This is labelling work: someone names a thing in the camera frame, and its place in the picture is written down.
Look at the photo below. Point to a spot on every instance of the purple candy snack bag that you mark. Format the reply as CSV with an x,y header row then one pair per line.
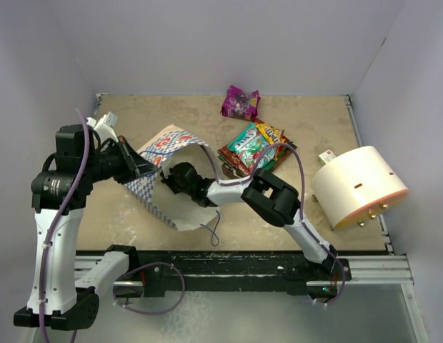
x,y
240,104

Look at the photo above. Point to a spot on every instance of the teal Fox's candy bag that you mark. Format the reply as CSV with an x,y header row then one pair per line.
x,y
249,145

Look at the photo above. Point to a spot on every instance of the green snack box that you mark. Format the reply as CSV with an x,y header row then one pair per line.
x,y
275,164

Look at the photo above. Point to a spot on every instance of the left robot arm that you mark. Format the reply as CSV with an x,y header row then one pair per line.
x,y
59,193

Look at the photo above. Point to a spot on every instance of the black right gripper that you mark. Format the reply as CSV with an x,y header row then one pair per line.
x,y
167,181

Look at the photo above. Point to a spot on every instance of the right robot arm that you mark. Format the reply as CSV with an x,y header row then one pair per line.
x,y
270,197

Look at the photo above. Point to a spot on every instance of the red snack packet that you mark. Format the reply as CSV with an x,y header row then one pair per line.
x,y
236,160

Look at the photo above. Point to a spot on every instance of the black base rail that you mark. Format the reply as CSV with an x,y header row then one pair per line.
x,y
231,271

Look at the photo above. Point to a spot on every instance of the yellow candy packet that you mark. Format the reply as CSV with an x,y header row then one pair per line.
x,y
271,134

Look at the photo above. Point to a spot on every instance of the colourful Fox's candy bag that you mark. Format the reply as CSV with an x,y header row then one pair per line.
x,y
278,150

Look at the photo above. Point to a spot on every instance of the cream cylindrical appliance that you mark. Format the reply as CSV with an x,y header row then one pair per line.
x,y
356,186

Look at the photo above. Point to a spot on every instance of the small green white box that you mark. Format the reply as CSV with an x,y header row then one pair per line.
x,y
326,157

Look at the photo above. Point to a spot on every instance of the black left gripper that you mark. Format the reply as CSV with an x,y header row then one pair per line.
x,y
133,164

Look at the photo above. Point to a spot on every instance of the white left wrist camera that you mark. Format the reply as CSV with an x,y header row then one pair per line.
x,y
104,127

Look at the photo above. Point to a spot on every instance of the blue checkered paper bag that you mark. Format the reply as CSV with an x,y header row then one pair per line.
x,y
173,145

